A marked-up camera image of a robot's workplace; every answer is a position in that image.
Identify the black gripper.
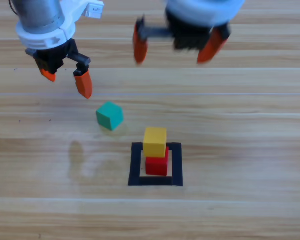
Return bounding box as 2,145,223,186
132,11,233,65
24,38,94,100

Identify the green wooden block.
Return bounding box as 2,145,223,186
95,101,125,132

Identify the yellow wooden block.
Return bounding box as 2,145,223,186
142,126,168,159

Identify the red wooden block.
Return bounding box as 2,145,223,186
145,146,170,177

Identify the black tape square outline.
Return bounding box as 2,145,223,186
127,142,184,188

